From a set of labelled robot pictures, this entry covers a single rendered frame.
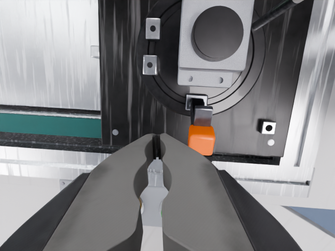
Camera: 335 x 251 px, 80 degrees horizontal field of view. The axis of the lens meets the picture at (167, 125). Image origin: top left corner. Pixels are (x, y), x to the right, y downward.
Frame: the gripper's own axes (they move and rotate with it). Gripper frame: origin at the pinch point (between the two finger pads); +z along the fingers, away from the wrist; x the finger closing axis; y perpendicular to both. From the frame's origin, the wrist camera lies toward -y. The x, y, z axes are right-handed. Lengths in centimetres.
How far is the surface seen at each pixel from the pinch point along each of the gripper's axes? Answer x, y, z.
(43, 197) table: -25.7, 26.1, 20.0
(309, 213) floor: 94, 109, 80
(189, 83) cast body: 2.5, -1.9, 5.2
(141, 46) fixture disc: -2.0, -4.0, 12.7
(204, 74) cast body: 3.7, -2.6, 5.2
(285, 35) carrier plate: 14.2, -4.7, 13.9
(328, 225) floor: 107, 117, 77
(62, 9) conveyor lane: -13.9, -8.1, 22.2
